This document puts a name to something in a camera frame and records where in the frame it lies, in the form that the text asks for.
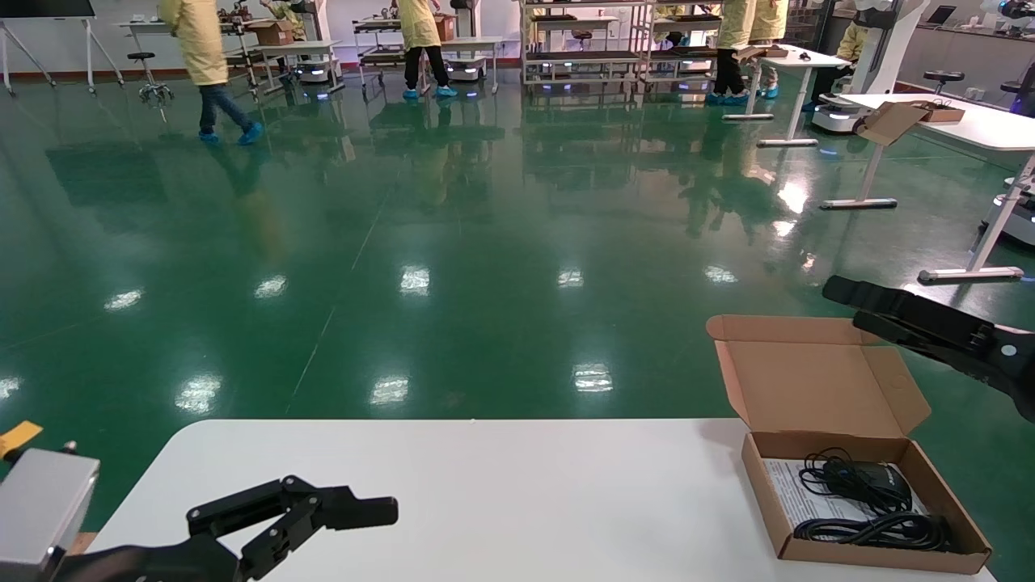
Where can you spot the person yellow coat black trousers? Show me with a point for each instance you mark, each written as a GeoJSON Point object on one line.
{"type": "Point", "coordinates": [736, 24]}

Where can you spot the white office desk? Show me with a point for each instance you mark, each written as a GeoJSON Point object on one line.
{"type": "Point", "coordinates": [133, 24]}

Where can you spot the large cardboard box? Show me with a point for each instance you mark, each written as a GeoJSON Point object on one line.
{"type": "Point", "coordinates": [271, 32]}

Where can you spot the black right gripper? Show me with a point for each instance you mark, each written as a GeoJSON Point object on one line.
{"type": "Point", "coordinates": [1015, 364]}

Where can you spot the seated person in yellow coat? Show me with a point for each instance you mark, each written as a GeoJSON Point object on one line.
{"type": "Point", "coordinates": [289, 20]}

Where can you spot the grey long counter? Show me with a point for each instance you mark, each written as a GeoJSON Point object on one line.
{"type": "Point", "coordinates": [970, 52]}

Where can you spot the white height-adjustable table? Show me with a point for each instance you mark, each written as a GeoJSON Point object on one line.
{"type": "Point", "coordinates": [821, 61]}
{"type": "Point", "coordinates": [295, 46]}
{"type": "Point", "coordinates": [477, 40]}
{"type": "Point", "coordinates": [994, 129]}

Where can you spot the black round stool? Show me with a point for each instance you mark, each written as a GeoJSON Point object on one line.
{"type": "Point", "coordinates": [1011, 85]}
{"type": "Point", "coordinates": [944, 76]}
{"type": "Point", "coordinates": [141, 56]}

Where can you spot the brown cardboard storage box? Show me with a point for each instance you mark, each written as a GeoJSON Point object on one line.
{"type": "Point", "coordinates": [808, 380]}

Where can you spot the black board on stand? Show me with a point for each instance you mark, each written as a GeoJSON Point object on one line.
{"type": "Point", "coordinates": [48, 8]}

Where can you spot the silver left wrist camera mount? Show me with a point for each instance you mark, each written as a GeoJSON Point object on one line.
{"type": "Point", "coordinates": [40, 509]}

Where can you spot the person yellow coat blue jeans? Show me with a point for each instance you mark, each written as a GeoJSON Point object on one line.
{"type": "Point", "coordinates": [198, 40]}

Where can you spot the white paper leaflet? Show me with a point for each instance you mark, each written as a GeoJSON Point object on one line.
{"type": "Point", "coordinates": [788, 493]}

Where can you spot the open laptop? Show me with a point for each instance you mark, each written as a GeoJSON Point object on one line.
{"type": "Point", "coordinates": [942, 14]}

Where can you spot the yellow tape tag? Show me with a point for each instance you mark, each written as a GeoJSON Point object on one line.
{"type": "Point", "coordinates": [16, 436]}

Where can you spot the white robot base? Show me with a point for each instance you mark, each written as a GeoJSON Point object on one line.
{"type": "Point", "coordinates": [467, 71]}
{"type": "Point", "coordinates": [315, 74]}

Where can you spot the small flat cardboard box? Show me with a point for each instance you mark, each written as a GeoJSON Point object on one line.
{"type": "Point", "coordinates": [768, 51]}

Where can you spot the metal shelf rack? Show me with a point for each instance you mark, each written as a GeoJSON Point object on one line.
{"type": "Point", "coordinates": [675, 50]}
{"type": "Point", "coordinates": [582, 56]}

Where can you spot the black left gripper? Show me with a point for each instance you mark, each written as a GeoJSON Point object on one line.
{"type": "Point", "coordinates": [162, 566]}

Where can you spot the metal frame cart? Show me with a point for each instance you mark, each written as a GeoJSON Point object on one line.
{"type": "Point", "coordinates": [380, 55]}
{"type": "Point", "coordinates": [247, 58]}

